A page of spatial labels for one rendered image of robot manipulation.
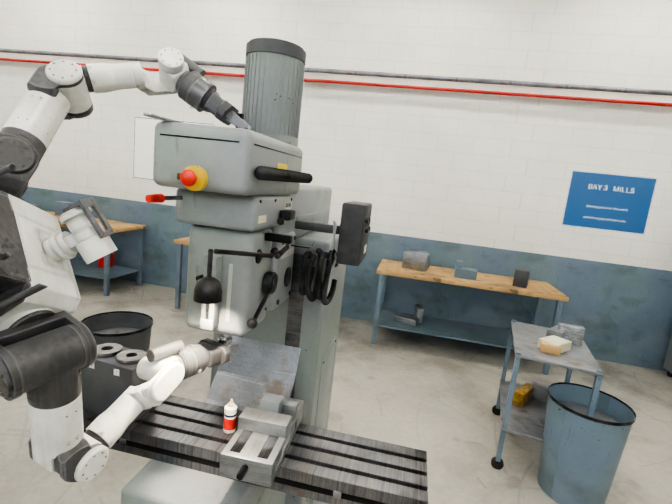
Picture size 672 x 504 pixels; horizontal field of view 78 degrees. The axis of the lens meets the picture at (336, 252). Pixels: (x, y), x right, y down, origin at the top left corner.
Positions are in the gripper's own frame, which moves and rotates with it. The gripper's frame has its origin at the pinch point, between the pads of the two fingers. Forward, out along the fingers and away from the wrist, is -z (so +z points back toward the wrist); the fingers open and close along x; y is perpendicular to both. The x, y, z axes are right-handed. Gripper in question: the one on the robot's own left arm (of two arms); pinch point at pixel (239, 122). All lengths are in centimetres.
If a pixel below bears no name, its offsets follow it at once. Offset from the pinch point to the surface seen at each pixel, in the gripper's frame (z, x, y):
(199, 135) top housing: 1.1, 21.4, -8.0
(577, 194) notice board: -280, -355, 166
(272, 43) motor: 8.5, -14.3, 25.9
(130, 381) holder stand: -17, 3, -85
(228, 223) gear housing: -15.3, 13.1, -23.3
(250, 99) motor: 5.3, -17.1, 8.1
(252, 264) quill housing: -26.8, 8.8, -30.0
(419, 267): -178, -341, -13
